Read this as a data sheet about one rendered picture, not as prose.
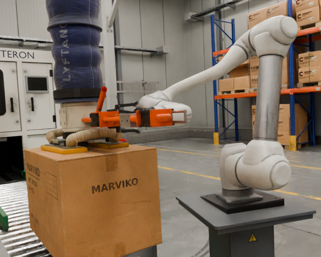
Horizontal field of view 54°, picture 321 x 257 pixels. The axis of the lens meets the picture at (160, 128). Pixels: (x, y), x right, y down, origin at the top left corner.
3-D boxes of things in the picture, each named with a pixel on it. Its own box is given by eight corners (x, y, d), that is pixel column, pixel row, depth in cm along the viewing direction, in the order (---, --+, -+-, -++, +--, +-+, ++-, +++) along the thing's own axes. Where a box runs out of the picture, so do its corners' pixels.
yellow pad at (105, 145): (79, 145, 159) (78, 135, 159) (97, 143, 165) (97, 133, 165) (108, 149, 131) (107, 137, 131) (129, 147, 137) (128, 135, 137)
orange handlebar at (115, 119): (56, 124, 162) (56, 117, 162) (109, 120, 179) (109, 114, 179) (158, 124, 86) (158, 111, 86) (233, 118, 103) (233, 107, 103)
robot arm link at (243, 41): (225, 45, 157) (242, 37, 144) (247, 25, 162) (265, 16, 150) (239, 66, 160) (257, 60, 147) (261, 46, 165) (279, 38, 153)
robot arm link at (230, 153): (241, 181, 166) (237, 140, 166) (264, 186, 149) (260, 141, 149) (214, 186, 160) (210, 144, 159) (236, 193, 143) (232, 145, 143)
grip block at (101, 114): (89, 127, 122) (88, 112, 122) (111, 125, 128) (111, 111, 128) (98, 127, 115) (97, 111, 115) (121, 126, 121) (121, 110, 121)
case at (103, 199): (30, 228, 157) (23, 149, 155) (103, 210, 180) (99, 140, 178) (67, 275, 108) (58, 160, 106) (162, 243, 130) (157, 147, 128)
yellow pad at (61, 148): (40, 149, 148) (39, 138, 148) (61, 147, 154) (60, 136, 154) (63, 155, 120) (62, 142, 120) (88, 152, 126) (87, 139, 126)
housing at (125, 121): (118, 127, 105) (118, 114, 105) (136, 126, 109) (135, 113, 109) (129, 127, 99) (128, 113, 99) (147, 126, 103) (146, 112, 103)
